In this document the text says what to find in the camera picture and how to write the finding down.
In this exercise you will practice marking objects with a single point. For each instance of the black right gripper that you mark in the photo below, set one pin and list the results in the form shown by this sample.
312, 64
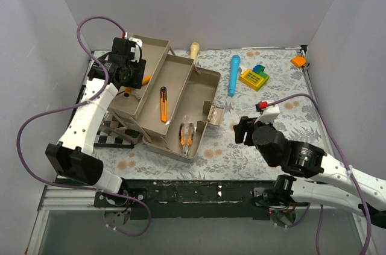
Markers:
245, 125

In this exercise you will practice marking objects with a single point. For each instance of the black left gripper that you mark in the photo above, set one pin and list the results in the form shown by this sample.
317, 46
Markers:
136, 81

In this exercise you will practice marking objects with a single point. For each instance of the orange utility knife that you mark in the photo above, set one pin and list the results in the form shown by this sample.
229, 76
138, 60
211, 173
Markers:
163, 104

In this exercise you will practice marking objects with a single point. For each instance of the orange handled pliers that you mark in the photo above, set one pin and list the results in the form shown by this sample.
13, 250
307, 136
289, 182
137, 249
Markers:
186, 136

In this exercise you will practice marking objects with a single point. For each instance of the taupe plastic tool box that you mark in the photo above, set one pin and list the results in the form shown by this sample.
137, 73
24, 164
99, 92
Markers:
191, 91

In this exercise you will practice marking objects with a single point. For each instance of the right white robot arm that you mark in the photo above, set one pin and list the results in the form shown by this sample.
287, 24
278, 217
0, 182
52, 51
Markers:
350, 190

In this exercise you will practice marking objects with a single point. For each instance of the yellow green toy block house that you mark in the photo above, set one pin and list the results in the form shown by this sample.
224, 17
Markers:
253, 78

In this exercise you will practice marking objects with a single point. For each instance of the floral table mat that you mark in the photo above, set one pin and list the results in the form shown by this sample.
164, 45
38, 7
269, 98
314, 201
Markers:
219, 157

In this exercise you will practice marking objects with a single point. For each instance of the black white checkerboard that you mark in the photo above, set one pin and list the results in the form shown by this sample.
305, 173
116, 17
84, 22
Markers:
114, 137

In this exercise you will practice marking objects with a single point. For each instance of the blue toy microphone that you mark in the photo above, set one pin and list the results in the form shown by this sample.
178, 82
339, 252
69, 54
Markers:
234, 68

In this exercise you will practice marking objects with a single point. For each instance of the orange tape measure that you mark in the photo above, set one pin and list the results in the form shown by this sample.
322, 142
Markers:
298, 61

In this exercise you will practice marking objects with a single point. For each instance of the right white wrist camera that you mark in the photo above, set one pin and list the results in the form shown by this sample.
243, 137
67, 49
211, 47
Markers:
268, 112

